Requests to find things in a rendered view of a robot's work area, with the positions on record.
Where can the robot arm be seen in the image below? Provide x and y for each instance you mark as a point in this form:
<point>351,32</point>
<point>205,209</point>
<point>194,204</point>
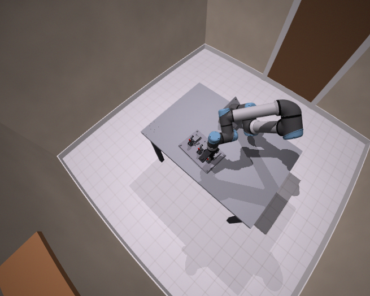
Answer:
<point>290,125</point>

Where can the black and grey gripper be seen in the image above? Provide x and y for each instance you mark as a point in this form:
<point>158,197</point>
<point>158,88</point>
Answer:
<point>211,157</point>

